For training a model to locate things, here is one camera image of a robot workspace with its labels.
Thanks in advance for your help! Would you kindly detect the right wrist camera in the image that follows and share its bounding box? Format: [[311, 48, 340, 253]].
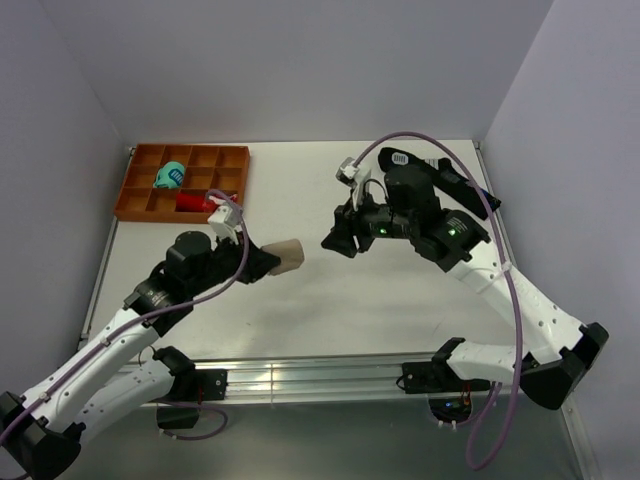
[[336, 157, 371, 211]]

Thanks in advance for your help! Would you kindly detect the beige sock with red toe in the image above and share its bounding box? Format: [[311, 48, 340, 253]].
[[261, 239, 305, 276]]

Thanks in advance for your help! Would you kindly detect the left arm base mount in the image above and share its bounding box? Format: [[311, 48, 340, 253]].
[[155, 368, 229, 441]]

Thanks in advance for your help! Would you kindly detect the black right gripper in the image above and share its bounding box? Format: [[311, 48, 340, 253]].
[[321, 185, 416, 258]]

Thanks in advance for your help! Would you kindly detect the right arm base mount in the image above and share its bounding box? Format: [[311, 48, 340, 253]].
[[396, 361, 491, 423]]

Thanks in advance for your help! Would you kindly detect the rolled teal sock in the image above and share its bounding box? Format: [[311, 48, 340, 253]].
[[153, 161, 186, 189]]

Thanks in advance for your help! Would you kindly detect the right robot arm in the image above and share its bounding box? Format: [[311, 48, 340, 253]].
[[321, 159, 609, 410]]

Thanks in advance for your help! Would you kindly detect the aluminium rail frame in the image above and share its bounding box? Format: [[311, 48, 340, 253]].
[[24, 142, 601, 480]]

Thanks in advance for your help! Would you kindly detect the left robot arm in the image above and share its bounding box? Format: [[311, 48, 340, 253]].
[[1, 231, 282, 479]]

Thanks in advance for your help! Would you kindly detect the orange compartment tray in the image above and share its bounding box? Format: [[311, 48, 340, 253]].
[[114, 144, 250, 224]]

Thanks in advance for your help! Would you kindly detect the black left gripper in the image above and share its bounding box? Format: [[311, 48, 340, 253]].
[[188, 228, 279, 296]]

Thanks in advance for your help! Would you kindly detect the black blue patterned sock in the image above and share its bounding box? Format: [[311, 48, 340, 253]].
[[378, 147, 489, 220]]

